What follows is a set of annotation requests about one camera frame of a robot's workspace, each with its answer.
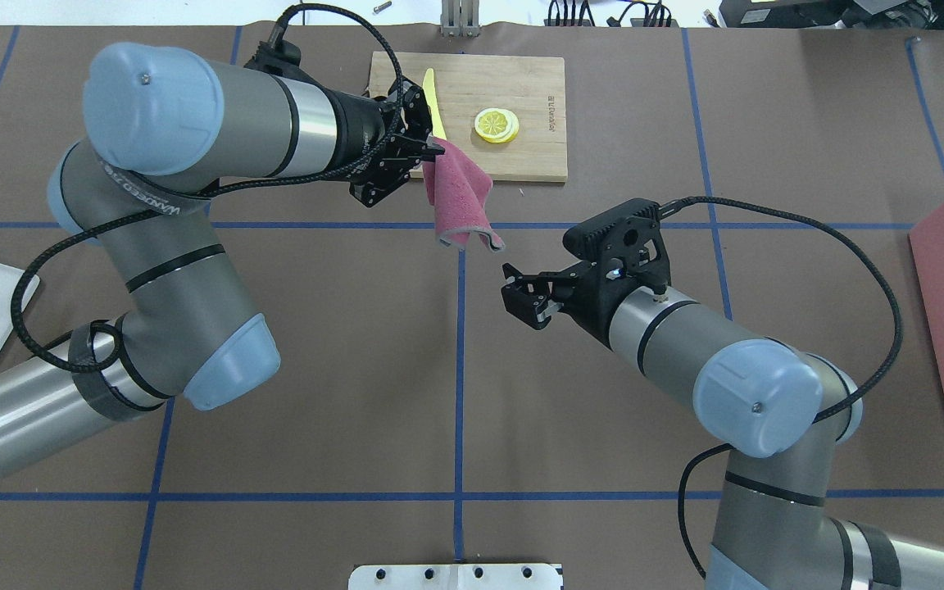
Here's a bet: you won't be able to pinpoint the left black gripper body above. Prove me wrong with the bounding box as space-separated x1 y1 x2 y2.
346 78 433 208

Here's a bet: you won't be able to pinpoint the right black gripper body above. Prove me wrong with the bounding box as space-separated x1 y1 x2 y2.
551 261 641 350

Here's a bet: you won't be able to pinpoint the pink wiping cloth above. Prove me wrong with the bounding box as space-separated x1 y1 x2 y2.
422 138 506 252

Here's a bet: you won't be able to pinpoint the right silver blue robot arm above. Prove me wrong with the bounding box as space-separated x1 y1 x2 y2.
501 258 944 589

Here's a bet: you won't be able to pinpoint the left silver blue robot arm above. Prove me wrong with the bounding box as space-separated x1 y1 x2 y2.
0 40 443 479

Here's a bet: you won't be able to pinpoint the yellow plastic knife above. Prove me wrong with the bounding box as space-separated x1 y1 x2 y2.
422 67 448 139

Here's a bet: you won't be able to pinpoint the bamboo cutting board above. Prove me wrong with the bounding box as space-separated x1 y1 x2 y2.
397 52 567 184

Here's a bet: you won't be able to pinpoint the yellow lemon slices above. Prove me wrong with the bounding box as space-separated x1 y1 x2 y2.
474 107 520 144

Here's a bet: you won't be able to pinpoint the black usb hub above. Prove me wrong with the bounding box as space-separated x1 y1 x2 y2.
541 1 679 29

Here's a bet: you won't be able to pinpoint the black monitor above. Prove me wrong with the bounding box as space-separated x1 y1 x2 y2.
719 1 944 30

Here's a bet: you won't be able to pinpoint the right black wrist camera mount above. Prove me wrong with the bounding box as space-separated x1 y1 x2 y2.
562 198 671 296

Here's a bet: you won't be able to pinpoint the aluminium frame post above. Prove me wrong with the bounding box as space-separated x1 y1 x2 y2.
439 0 482 38

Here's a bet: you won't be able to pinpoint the right black braided cable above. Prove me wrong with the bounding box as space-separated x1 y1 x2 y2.
659 195 904 583

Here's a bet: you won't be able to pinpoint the black braided cable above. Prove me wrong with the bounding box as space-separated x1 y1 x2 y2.
10 2 407 374
659 195 904 583

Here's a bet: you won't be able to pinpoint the left black braided cable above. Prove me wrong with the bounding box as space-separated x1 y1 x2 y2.
10 2 407 374

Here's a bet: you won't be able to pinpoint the white camera post base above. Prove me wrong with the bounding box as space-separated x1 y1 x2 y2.
347 563 565 589

